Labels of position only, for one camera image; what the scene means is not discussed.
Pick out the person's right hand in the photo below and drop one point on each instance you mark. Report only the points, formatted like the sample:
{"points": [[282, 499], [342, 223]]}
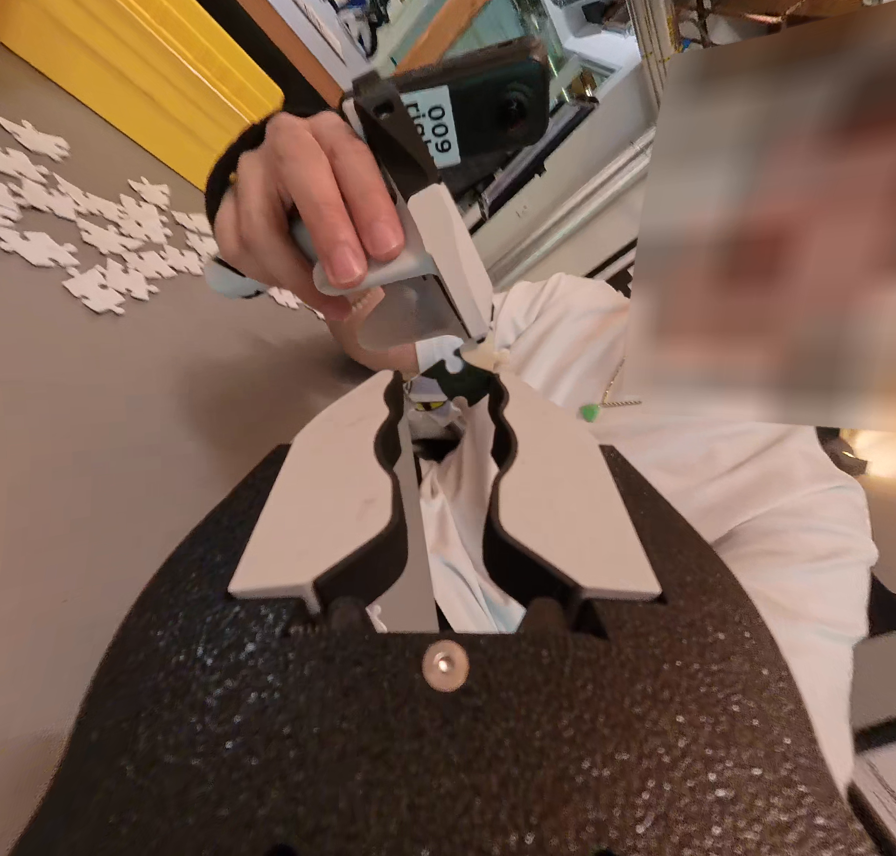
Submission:
{"points": [[301, 184]]}

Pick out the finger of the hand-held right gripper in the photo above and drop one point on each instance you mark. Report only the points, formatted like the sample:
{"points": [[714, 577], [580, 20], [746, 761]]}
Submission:
{"points": [[448, 240], [406, 317]]}

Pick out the pile of white puzzle pieces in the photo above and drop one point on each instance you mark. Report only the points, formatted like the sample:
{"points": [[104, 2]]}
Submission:
{"points": [[105, 226]]}

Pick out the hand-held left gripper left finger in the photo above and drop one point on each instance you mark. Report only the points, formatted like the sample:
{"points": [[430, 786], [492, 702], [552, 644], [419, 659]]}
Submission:
{"points": [[315, 513]]}

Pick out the dark printed puzzle piece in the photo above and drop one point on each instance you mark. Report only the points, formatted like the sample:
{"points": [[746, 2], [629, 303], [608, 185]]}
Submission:
{"points": [[437, 397]]}

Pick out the yellow plastic bin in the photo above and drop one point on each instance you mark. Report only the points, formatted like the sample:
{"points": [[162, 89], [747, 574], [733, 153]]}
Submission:
{"points": [[140, 51]]}

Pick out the person's white shirt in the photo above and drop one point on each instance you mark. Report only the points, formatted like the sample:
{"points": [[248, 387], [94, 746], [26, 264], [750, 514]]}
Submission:
{"points": [[700, 506]]}

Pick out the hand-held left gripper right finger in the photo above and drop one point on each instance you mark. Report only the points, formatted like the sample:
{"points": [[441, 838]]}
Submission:
{"points": [[567, 513]]}

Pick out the cream puzzle piece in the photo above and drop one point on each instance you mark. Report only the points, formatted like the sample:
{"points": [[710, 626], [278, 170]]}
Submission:
{"points": [[483, 360]]}

